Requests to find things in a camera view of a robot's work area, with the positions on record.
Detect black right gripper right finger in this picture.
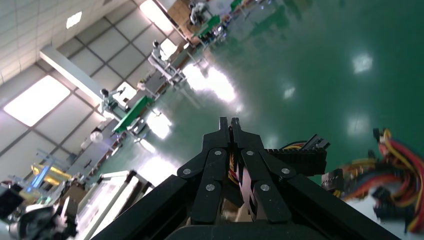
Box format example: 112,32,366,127
230,117,299,224

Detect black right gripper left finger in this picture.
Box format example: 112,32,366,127
176,116,232,226

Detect white workstation table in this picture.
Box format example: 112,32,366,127
77,169,155,240

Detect green topped table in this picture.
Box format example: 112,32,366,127
112,95,156,134
193,14,222,39

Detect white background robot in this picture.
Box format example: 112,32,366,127
188,0,213,26
98,86,127,121
147,39,186,88

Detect blue yellow lit rack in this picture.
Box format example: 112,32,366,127
31,149,72,186

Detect blurred dark equipment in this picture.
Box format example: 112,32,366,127
0,183,80,240

